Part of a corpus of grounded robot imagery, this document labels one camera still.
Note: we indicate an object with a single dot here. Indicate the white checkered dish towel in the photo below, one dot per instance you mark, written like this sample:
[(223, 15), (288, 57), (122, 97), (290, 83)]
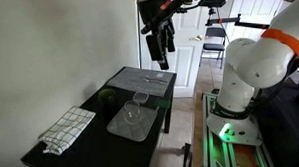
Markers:
[(68, 129)]

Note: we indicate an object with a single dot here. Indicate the black boom arm orange joints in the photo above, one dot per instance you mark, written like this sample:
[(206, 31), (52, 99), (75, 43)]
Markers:
[(225, 20)]

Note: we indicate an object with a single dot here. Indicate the black folding chair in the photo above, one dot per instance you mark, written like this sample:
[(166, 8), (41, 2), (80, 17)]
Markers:
[(213, 46)]

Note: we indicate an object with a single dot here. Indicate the green sponge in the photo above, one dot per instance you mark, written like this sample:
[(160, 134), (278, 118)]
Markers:
[(162, 104)]

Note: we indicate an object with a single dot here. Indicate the clear plastic container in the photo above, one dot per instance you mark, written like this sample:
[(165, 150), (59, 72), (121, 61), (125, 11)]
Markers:
[(141, 97)]

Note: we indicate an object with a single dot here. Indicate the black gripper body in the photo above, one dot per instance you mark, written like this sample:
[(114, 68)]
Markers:
[(155, 13)]

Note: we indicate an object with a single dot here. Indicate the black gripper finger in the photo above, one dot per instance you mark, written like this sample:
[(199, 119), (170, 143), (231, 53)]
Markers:
[(170, 39), (157, 48)]

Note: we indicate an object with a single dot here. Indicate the black table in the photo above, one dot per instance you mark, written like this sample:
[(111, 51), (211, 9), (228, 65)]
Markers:
[(97, 148)]

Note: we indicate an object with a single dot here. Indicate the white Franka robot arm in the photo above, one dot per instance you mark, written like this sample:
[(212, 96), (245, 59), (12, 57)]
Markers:
[(257, 60)]

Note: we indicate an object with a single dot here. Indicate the white plastic spoon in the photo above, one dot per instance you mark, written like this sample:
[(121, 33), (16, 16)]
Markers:
[(154, 76)]

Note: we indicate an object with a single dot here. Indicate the grey quilted pot holder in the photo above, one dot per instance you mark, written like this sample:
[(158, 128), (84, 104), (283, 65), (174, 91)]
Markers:
[(144, 126)]

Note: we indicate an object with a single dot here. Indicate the white plastic fork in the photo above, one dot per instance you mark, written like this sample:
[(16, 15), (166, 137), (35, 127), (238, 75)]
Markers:
[(154, 81)]

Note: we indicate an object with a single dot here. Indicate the dark green round fruit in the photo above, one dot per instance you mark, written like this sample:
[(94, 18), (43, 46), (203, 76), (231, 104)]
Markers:
[(107, 98)]

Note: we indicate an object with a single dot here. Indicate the white panel door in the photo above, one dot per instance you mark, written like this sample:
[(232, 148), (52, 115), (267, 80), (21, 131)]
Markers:
[(185, 68)]

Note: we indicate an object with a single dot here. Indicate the dark bulky furniture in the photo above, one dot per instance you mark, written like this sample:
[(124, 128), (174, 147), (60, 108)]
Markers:
[(287, 138)]

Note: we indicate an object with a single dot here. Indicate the clear glass bowl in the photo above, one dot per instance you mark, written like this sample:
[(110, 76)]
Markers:
[(132, 113)]

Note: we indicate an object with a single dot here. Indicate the black stereo camera bar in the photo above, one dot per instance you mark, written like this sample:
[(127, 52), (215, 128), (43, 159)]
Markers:
[(212, 2)]

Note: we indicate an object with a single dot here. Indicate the black stand leg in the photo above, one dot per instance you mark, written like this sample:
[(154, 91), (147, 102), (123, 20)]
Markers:
[(186, 161)]

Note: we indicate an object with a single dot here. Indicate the grey woven placemat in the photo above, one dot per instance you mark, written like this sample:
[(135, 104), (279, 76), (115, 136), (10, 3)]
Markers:
[(129, 81)]

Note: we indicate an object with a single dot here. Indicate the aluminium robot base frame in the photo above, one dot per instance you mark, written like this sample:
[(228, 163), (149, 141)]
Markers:
[(206, 139)]

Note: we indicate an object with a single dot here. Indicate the wooden base board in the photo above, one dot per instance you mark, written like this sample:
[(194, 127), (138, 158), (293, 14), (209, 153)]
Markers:
[(196, 145)]

